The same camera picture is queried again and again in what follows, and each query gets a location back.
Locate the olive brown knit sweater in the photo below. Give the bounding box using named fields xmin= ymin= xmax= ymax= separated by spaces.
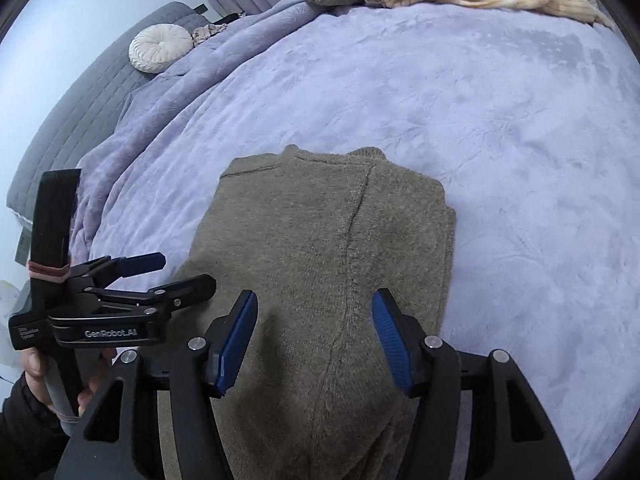
xmin=167 ymin=145 xmax=456 ymax=479

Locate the person left hand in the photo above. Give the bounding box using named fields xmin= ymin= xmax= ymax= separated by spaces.
xmin=19 ymin=344 xmax=120 ymax=418

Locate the pink rubber band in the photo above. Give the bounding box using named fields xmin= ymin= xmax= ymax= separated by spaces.
xmin=27 ymin=260 xmax=70 ymax=284

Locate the grey quilted headboard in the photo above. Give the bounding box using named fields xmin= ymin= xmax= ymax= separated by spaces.
xmin=6 ymin=1 xmax=208 ymax=228

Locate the round white pleated cushion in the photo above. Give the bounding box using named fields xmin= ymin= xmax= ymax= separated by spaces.
xmin=128 ymin=24 xmax=194 ymax=75

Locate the small floral fabric piece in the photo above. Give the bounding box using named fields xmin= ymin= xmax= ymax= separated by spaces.
xmin=191 ymin=24 xmax=228 ymax=47

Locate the lavender plush bed blanket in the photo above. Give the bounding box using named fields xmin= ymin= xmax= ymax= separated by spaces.
xmin=70 ymin=0 xmax=639 ymax=479

